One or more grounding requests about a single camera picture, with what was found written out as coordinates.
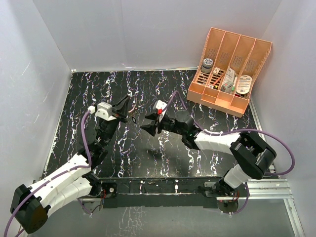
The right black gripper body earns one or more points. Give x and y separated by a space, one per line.
168 123

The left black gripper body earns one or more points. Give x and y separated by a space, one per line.
119 115

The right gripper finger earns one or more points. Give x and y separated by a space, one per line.
153 117
151 128

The large silver keyring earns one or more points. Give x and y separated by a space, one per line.
134 106

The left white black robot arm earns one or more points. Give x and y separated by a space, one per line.
32 205

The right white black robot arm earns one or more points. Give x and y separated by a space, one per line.
253 155

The small round grey jar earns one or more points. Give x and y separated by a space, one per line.
207 65

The small white card box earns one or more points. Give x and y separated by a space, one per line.
217 71

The white grey packaged item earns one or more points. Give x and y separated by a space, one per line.
229 81

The white oval remote control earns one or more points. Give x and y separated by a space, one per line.
243 84

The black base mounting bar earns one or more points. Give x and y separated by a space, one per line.
166 192

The orange plastic file organizer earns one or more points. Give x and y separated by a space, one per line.
229 66

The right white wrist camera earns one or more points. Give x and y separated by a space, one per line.
160 106

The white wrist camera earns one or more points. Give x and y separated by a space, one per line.
102 110
160 106

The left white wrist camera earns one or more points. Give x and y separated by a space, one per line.
102 110

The aluminium frame rail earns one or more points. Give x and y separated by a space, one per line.
278 188

